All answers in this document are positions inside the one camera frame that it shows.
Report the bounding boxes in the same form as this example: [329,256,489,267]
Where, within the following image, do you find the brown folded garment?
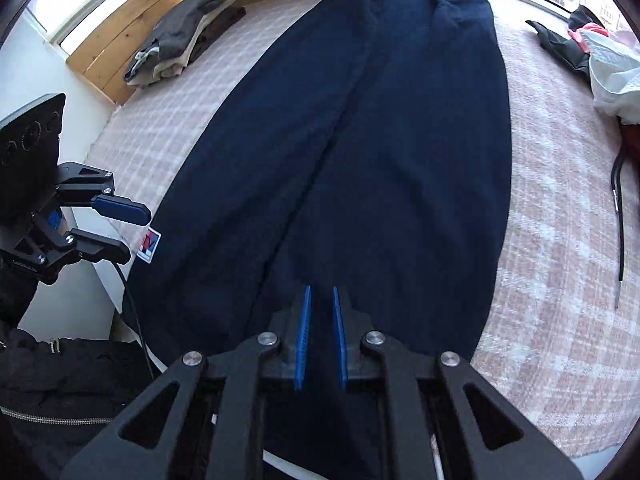
[187,5,247,62]

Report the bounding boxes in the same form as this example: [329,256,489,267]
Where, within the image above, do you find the black drawstring cord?
[611,149,627,311]

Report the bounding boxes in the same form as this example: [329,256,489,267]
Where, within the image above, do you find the black cable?
[114,260,155,378]

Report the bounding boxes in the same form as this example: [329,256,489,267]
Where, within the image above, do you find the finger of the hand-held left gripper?
[37,229,132,266]
[54,161,152,226]

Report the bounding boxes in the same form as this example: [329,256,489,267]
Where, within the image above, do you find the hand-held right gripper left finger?
[60,285,313,480]

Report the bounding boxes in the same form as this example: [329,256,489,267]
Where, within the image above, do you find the person's black jacket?
[0,310,167,480]

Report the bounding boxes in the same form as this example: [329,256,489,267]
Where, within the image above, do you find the dark red garment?
[620,120,640,171]

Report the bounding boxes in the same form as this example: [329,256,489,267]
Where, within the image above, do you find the dark grey folded garment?
[125,0,232,84]

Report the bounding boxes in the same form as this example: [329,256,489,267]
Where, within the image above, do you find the navy blue shirt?
[121,0,512,480]

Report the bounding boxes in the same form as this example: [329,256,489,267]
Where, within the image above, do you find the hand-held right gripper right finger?
[332,286,583,480]

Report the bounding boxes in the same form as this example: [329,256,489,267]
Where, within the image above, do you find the pink plaid blanket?
[82,0,640,456]

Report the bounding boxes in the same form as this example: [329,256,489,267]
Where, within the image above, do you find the pine slat panel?
[67,0,194,106]

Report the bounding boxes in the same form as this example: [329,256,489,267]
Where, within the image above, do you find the beige folded garment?
[150,0,241,79]

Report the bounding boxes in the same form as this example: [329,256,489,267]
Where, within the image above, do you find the pink garment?
[567,22,611,54]

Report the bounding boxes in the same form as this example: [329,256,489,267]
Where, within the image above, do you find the white shirt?
[582,27,640,124]

